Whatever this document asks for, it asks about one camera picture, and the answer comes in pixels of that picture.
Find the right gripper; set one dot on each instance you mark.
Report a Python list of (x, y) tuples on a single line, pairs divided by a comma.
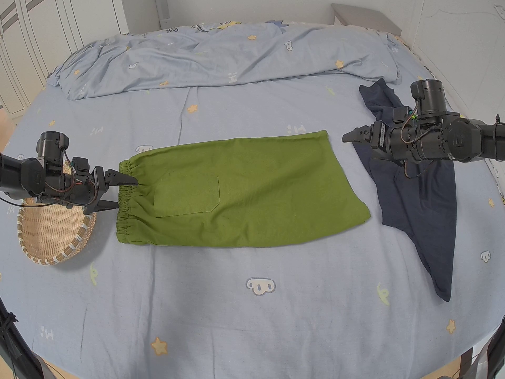
[(394, 144)]

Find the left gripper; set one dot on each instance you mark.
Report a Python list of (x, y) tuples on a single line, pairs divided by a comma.
[(85, 192)]

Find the green shorts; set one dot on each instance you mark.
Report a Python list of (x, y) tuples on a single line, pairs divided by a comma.
[(256, 196)]

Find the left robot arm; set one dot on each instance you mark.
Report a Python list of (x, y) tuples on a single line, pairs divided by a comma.
[(23, 176)]

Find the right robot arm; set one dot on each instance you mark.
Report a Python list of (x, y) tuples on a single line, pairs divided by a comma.
[(465, 140)]

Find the round woven basket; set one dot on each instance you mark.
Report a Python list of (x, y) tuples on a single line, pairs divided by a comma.
[(47, 235)]

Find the dark blue garment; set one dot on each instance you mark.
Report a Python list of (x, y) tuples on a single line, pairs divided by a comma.
[(418, 211)]

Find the bed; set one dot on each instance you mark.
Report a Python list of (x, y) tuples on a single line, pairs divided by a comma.
[(236, 310)]

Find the grey bedside table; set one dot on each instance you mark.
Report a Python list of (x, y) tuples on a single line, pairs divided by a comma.
[(363, 16)]

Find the pale blue quilt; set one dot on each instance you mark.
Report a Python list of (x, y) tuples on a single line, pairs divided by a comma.
[(236, 53)]

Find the white wardrobe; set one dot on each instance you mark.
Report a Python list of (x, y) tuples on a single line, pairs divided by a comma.
[(39, 34)]

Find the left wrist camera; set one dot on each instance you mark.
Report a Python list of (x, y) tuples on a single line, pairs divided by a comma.
[(81, 164)]

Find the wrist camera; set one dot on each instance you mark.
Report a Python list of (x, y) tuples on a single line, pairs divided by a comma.
[(401, 115), (81, 164)]

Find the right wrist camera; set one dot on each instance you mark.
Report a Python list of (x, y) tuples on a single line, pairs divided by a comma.
[(401, 115)]

